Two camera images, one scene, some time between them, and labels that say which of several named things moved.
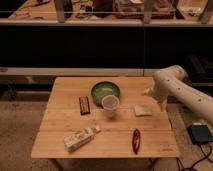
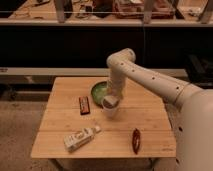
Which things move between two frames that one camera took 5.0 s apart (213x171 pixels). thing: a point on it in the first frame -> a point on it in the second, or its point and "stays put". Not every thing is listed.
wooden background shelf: x=107 y=12 stays put
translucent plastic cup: x=110 y=103 stays put
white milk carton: x=80 y=137 stays put
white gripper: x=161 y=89 -> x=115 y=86
